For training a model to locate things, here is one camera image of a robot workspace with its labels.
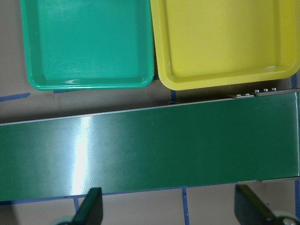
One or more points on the green plastic tray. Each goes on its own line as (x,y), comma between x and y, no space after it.
(87,44)

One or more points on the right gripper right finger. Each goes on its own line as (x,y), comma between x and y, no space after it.
(250,210)

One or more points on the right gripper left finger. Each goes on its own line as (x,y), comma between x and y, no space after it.
(91,210)

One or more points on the yellow plastic tray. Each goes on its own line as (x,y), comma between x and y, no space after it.
(208,43)

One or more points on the green conveyor belt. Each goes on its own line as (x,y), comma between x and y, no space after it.
(255,138)

